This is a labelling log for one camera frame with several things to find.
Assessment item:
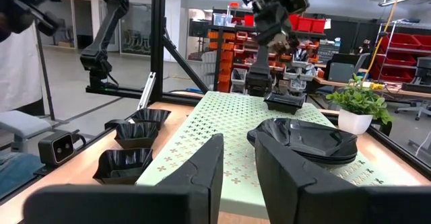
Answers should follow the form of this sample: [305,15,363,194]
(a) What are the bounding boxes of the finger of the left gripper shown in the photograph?
[245,45,273,96]

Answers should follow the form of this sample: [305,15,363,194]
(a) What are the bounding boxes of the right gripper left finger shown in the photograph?
[23,133,225,224]

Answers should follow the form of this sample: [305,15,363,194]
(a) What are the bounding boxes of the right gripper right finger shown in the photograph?
[255,132,431,224]

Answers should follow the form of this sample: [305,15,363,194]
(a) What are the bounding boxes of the black square mini plate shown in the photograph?
[263,92,306,115]

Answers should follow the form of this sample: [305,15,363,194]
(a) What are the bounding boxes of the dark brown bin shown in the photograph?
[113,120,160,150]
[92,147,154,186]

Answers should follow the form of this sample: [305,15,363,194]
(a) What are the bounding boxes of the black wavy mini plate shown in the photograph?
[129,108,172,131]

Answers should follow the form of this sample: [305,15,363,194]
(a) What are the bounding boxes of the red storage bin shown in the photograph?
[296,17,313,33]
[311,17,327,34]

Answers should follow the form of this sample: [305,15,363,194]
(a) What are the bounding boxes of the parts rack orange drawers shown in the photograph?
[188,1,327,96]

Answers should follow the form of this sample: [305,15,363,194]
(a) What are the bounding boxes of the green perforated metal shelf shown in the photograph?
[135,91,417,220]

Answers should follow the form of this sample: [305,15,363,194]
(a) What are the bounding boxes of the grey office chair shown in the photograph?
[323,52,371,83]

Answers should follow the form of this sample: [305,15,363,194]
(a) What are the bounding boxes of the green plant white pot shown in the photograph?
[325,73,395,136]

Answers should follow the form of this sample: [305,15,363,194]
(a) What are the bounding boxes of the wooden workbench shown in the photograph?
[312,75,431,100]

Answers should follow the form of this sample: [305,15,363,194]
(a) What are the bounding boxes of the black office chair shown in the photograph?
[395,57,431,121]

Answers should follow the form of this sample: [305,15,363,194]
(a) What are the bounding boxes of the person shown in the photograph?
[0,22,51,200]

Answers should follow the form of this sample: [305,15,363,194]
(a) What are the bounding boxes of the silver frame bracket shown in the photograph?
[137,71,157,111]

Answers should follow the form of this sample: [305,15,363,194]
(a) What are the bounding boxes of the black aluminium table frame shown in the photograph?
[0,0,431,215]

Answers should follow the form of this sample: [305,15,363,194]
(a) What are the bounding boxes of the wire rack red bins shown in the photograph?
[375,19,431,83]

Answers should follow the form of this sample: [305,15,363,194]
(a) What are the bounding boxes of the black table-level camera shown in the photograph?
[38,130,75,167]

